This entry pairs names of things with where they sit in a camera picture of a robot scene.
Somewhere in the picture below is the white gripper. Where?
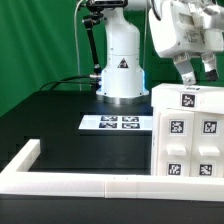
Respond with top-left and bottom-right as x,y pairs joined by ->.
149,0 -> 224,85

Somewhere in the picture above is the white cabinet door with knob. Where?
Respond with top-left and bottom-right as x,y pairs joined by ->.
155,109 -> 194,176

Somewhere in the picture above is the white cabinet body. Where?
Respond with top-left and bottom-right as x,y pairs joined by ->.
151,108 -> 224,178

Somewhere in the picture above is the white cabinet top block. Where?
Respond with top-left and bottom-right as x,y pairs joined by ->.
151,84 -> 224,114

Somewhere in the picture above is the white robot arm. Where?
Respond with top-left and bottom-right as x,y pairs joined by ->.
86,0 -> 224,104

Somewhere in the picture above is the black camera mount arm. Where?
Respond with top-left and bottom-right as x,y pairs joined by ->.
82,0 -> 104,91

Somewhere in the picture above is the white marker base plate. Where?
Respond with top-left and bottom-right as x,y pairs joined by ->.
79,115 -> 152,131

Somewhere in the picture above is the white cable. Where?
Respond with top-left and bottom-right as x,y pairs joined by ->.
73,0 -> 88,92

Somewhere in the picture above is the black cable bundle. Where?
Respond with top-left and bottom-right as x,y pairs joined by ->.
39,75 -> 101,92

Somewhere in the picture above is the white U-shaped frame fence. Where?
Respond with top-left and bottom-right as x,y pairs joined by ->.
0,139 -> 224,202

